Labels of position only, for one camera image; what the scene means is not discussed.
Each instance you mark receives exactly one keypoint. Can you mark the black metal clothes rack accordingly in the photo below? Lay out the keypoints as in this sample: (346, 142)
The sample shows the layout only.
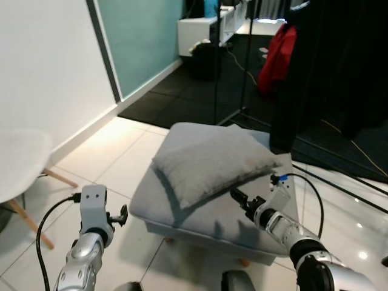
(216, 60)

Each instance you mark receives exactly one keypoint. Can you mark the red hanging garment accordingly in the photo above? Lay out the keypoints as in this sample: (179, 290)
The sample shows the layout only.
(276, 60)

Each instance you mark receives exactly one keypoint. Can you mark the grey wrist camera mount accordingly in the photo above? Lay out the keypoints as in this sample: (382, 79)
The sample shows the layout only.
(280, 193)
(94, 206)

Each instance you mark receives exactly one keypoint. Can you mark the black floor mat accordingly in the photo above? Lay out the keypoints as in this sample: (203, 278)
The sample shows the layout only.
(182, 97)

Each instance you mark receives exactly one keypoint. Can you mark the black robot leg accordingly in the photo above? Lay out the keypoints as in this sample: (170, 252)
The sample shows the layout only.
(237, 281)
(127, 287)

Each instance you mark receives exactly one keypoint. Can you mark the black bag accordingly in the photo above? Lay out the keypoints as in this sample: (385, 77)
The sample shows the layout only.
(205, 60)

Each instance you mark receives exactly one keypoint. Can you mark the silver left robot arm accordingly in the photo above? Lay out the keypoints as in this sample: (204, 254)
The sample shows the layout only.
(85, 260)

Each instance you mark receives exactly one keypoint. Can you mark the black hanging garments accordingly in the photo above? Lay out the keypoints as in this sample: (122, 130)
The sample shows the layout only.
(333, 66)

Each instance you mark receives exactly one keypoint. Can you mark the grey upholstered ottoman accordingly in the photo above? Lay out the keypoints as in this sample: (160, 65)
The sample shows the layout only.
(200, 221)

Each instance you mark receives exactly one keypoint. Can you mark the black robot left leg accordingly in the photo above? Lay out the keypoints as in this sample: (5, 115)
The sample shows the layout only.
(127, 287)

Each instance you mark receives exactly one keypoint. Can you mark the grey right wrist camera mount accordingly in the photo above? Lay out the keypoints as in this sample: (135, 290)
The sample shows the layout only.
(280, 193)

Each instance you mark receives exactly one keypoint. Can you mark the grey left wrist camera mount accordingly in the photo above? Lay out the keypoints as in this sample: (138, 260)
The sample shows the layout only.
(94, 206)

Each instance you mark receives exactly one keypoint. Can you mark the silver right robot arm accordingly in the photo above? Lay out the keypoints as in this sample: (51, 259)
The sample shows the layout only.
(315, 260)

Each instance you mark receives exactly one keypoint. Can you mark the white shelf unit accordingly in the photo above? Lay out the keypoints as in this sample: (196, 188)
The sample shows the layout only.
(200, 25)

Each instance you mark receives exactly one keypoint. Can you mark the grey pillow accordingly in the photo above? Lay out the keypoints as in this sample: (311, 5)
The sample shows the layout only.
(209, 159)

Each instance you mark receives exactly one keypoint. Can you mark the black robot right leg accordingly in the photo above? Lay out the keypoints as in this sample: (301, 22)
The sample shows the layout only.
(237, 281)

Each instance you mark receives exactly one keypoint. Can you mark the white chair with wooden legs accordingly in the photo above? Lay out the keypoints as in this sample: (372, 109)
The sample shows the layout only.
(18, 160)

